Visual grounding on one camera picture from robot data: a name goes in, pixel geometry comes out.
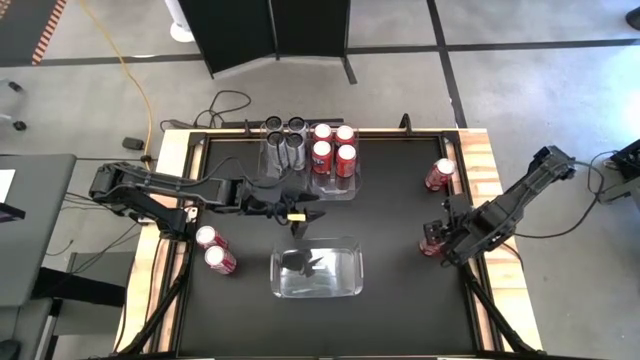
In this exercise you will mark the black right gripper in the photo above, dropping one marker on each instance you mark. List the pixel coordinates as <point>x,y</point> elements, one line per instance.
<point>462,237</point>

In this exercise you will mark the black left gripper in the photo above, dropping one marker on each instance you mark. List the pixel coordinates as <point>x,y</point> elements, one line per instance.
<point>267,199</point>

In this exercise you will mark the red Coke soda can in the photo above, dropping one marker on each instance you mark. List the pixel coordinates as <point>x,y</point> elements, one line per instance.
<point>440,173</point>
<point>427,247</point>
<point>211,236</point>
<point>220,259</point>

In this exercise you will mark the clear plastic storage bin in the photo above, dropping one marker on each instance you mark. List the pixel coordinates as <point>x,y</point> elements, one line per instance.
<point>340,280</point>
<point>263,160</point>
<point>335,190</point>

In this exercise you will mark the white Celsius energy can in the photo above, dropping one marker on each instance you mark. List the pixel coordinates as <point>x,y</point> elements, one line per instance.
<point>276,150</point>
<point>296,150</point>
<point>273,123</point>
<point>296,123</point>

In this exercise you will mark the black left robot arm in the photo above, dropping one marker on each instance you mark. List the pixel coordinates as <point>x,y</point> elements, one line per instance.
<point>165,185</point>

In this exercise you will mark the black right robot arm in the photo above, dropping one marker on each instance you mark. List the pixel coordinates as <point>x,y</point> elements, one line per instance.
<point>520,195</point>

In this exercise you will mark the grey power strip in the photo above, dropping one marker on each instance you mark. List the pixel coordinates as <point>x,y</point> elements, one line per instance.
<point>177,124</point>

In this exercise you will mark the black power adapter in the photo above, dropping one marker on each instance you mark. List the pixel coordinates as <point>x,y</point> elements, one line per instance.
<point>132,143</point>

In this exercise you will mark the black folding divider screen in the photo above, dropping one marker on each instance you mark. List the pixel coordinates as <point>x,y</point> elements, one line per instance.
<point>240,30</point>

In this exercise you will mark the black equipment box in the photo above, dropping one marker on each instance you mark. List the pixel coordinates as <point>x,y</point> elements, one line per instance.
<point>627,160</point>

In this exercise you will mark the grey desk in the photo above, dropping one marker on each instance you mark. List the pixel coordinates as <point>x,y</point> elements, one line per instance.
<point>40,240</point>

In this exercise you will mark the dark tablet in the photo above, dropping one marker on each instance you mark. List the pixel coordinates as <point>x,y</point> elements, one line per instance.
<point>10,212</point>

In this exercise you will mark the person's shoe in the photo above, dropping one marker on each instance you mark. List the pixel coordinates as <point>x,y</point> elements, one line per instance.
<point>635,17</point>

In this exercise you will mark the office chair base with casters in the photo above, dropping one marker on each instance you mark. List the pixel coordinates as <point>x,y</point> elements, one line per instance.
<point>19,125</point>

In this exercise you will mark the white paper sheet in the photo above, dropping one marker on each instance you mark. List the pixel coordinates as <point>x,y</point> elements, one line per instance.
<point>5,185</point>

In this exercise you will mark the black mat with orange stripes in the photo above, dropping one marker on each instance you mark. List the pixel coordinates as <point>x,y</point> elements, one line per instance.
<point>20,35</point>

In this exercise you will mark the black aluminium table frame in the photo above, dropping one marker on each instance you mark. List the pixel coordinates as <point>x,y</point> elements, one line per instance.
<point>495,310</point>

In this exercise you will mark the white arm base bracket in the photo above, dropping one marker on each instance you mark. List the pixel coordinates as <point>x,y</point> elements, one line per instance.
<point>190,214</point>

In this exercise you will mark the white pedestal stand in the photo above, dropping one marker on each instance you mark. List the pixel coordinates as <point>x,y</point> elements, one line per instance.
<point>180,27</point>

